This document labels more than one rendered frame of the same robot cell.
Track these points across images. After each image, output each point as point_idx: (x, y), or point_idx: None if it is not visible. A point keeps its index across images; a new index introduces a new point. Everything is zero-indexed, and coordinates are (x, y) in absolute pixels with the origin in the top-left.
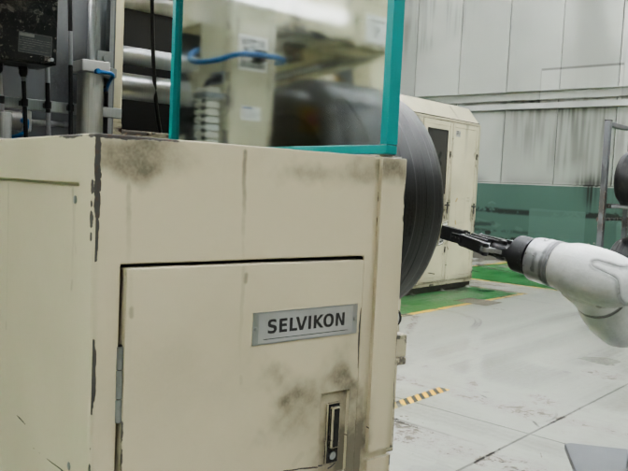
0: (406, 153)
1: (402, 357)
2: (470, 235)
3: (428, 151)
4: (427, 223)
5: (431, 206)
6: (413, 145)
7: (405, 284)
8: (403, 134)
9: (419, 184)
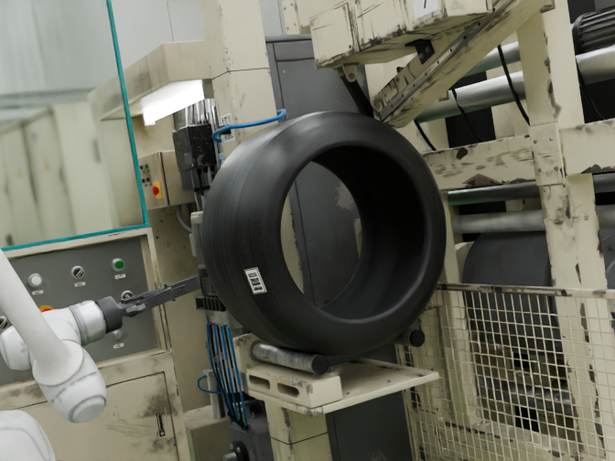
0: (218, 203)
1: (309, 409)
2: (160, 289)
3: (231, 197)
4: (230, 271)
5: (227, 253)
6: (225, 193)
7: (266, 329)
8: (225, 182)
9: (218, 232)
